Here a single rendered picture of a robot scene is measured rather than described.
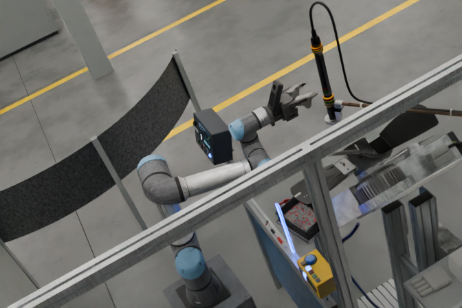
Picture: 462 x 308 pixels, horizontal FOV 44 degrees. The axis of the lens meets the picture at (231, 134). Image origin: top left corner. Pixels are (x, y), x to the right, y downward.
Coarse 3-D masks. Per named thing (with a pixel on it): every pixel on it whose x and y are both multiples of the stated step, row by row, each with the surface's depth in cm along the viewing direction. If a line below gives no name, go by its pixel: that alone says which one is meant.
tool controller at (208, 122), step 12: (204, 120) 298; (216, 120) 297; (204, 132) 295; (216, 132) 287; (228, 132) 289; (204, 144) 301; (216, 144) 289; (228, 144) 293; (216, 156) 293; (228, 156) 296
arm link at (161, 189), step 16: (240, 160) 213; (256, 160) 211; (160, 176) 208; (192, 176) 209; (208, 176) 208; (224, 176) 208; (240, 176) 210; (144, 192) 209; (160, 192) 205; (176, 192) 204; (192, 192) 207
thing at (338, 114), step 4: (340, 100) 228; (336, 104) 228; (340, 104) 226; (336, 108) 229; (340, 108) 228; (336, 112) 230; (340, 112) 232; (328, 116) 237; (336, 116) 232; (340, 116) 232; (328, 120) 235; (332, 120) 234; (336, 120) 233; (340, 120) 234; (332, 124) 233
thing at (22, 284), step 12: (0, 240) 374; (0, 252) 362; (0, 264) 350; (12, 264) 375; (0, 276) 338; (12, 276) 361; (24, 276) 386; (0, 288) 327; (12, 288) 349; (24, 288) 372; (36, 288) 401; (0, 300) 316; (12, 300) 336
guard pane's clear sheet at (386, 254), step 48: (432, 96) 146; (384, 144) 147; (432, 144) 155; (288, 192) 141; (336, 192) 148; (384, 192) 157; (432, 192) 166; (192, 240) 135; (240, 240) 142; (288, 240) 149; (384, 240) 167; (432, 240) 178; (96, 288) 130; (144, 288) 136; (192, 288) 143; (240, 288) 150; (288, 288) 159; (336, 288) 168; (384, 288) 179; (432, 288) 192
